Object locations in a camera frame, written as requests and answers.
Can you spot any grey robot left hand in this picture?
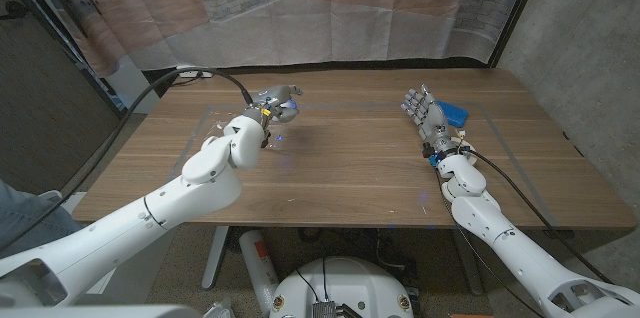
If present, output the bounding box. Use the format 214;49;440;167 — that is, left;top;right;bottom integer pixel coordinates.
247;84;304;127

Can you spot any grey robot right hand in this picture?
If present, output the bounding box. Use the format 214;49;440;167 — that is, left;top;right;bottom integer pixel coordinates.
400;83;461;159

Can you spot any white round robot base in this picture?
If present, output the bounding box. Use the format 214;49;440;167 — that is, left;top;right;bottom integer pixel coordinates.
269;256;415;318

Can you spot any clear plastic clamshell container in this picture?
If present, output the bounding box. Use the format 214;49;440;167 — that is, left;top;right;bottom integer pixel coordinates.
192;107;289;152

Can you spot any blue flat sponge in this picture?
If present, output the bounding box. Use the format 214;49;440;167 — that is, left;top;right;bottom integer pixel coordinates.
434;100;470;128

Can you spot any white round disc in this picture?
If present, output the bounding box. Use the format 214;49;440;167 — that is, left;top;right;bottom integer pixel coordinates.
449;135;479;167

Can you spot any printed room backdrop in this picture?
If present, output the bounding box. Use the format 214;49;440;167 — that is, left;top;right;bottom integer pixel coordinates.
9;0;539;78

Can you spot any white power strip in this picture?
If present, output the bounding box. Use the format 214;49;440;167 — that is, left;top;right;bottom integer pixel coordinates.
175;64;216;79

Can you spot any black backdrop stand pole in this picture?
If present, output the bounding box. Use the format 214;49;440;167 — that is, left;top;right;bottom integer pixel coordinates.
0;0;129;122
488;0;549;69

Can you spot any grey table leg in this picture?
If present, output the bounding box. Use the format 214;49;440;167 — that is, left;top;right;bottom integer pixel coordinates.
201;226;230;291
452;227;485;297

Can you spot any white cylinder with orange label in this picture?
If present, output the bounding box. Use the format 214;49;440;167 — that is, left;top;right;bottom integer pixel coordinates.
238;229;281;317

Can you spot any grey finned module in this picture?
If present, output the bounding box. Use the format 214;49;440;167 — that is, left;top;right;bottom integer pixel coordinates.
312;300;337;318

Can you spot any person leg in jeans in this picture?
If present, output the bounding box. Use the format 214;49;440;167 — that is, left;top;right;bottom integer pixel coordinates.
0;180;84;259

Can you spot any black power cord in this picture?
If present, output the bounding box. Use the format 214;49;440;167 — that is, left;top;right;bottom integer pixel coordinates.
169;73;205;88

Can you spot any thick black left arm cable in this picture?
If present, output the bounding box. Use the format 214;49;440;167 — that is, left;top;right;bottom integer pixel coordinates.
0;66;255;255

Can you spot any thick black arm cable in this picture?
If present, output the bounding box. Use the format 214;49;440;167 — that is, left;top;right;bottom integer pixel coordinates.
464;147;615;285
0;66;255;255

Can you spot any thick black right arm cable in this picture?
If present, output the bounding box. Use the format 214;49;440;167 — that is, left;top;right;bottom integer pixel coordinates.
464;147;615;285

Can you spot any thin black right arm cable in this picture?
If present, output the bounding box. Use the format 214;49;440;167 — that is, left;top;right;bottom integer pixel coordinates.
435;168;547;318

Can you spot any black door handle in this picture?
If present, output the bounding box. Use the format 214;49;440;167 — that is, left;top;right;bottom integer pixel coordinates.
0;0;29;22

